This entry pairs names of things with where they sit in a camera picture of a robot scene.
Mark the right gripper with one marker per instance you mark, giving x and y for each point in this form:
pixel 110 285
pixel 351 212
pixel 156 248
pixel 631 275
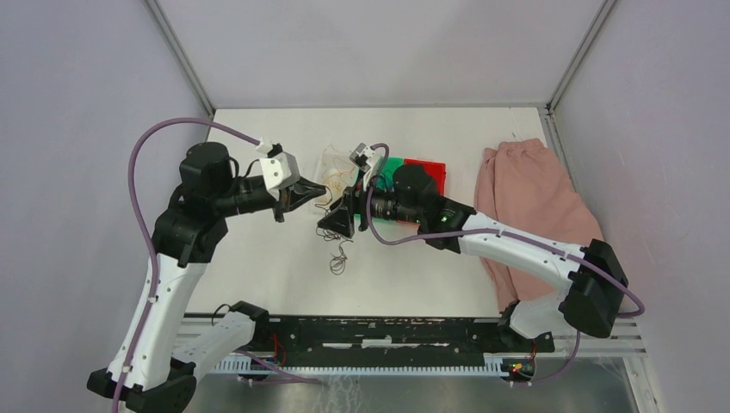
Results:
pixel 339 221

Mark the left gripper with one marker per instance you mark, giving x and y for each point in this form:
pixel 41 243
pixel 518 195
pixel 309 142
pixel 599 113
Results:
pixel 303 192

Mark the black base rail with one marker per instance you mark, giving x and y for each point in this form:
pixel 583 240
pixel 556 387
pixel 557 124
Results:
pixel 320 341

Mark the white cable duct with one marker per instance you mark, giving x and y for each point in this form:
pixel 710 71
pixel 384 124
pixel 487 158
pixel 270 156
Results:
pixel 244 365

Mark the clear plastic bin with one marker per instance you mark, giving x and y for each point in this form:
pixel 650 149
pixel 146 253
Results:
pixel 336 172

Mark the green plastic bin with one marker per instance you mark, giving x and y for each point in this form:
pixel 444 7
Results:
pixel 385 180

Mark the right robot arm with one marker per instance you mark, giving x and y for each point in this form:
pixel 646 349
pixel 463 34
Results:
pixel 588 282

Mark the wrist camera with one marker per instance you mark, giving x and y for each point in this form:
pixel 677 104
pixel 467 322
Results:
pixel 370 160
pixel 279 172

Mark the red plastic bin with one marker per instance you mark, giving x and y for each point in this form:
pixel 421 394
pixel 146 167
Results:
pixel 428 168

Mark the pink cloth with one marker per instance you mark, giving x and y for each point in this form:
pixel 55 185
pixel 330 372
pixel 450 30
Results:
pixel 524 185

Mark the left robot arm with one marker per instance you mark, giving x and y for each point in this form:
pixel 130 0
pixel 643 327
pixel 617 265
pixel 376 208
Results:
pixel 150 373

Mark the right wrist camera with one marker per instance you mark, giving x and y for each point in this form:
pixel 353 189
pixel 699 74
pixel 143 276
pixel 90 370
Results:
pixel 370 160

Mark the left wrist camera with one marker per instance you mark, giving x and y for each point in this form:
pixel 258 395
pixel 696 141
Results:
pixel 279 172

